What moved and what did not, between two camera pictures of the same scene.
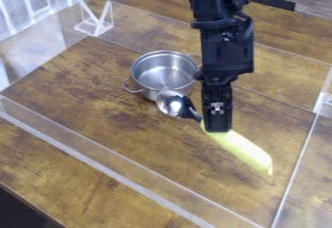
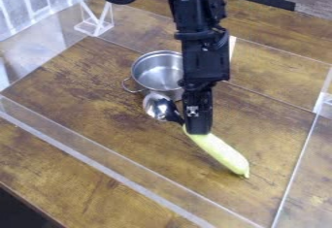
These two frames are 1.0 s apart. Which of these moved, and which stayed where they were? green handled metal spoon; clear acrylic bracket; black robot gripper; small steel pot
Moved: black robot gripper; green handled metal spoon
Stayed: clear acrylic bracket; small steel pot
